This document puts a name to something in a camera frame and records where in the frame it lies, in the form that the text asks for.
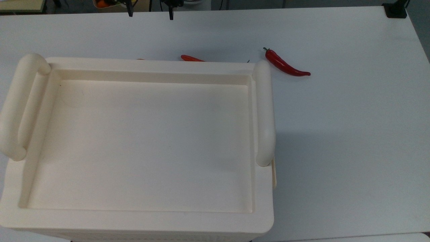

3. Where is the cream plastic cabinet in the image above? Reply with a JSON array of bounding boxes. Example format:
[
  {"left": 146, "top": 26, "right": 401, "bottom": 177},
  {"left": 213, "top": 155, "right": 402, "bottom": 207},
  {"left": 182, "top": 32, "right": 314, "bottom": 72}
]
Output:
[{"left": 0, "top": 56, "right": 277, "bottom": 242}]

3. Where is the cream cabinet handle bar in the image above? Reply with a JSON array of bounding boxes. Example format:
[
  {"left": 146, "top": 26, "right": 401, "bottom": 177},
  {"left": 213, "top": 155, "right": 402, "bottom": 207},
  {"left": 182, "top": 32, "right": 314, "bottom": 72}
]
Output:
[
  {"left": 252, "top": 60, "right": 276, "bottom": 167},
  {"left": 0, "top": 53, "right": 51, "bottom": 162}
]

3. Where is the wooden side table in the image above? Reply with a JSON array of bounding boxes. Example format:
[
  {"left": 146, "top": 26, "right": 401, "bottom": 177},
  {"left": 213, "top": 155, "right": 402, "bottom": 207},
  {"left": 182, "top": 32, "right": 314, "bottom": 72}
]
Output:
[{"left": 0, "top": 0, "right": 47, "bottom": 13}]

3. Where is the black table clamp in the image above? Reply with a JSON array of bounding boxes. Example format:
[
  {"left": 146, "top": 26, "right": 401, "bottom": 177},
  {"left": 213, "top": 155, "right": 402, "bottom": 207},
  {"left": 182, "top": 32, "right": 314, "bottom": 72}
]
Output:
[{"left": 382, "top": 0, "right": 410, "bottom": 18}]

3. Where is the fruit basket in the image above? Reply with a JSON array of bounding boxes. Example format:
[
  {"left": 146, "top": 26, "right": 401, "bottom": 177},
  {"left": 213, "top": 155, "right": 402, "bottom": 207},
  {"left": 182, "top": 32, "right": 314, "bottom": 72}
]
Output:
[{"left": 93, "top": 0, "right": 119, "bottom": 9}]

